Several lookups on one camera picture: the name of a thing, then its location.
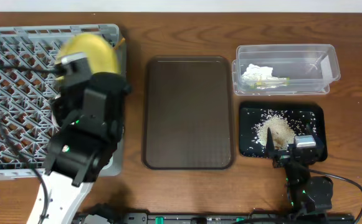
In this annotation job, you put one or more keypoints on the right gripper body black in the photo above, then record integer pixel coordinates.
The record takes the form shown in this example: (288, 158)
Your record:
(284, 157)

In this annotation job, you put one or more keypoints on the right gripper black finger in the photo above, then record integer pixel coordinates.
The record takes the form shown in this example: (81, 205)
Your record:
(269, 147)
(309, 130)

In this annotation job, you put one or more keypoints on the pile of white rice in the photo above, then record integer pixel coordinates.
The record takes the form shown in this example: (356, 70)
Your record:
(284, 125)

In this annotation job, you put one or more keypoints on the yellow green snack wrapper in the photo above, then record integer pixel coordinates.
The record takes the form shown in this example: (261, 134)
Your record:
(268, 84)

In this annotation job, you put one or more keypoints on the white napkin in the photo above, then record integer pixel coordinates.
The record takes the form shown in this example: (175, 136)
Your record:
(255, 72)

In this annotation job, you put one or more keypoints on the wooden chopstick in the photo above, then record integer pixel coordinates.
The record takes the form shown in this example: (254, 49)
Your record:
(120, 42)

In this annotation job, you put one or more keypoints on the yellow plate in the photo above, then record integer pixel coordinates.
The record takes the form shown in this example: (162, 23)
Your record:
(101, 56)

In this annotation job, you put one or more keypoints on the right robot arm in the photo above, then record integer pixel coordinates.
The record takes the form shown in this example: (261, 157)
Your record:
(308, 195)

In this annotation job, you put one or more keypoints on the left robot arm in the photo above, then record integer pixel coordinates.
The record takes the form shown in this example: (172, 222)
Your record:
(91, 111)

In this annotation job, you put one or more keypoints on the black waste tray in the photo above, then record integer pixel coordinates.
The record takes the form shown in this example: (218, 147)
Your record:
(253, 115)

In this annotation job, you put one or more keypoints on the clear plastic bin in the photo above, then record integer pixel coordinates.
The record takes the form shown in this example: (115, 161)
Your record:
(311, 68)

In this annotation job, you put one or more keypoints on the brown serving tray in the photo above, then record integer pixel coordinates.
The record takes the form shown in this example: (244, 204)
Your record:
(188, 117)

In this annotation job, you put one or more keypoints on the grey dish rack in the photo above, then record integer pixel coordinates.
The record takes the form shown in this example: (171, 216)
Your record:
(25, 97)

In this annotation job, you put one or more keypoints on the black rail front edge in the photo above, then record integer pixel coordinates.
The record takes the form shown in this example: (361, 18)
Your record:
(102, 213)

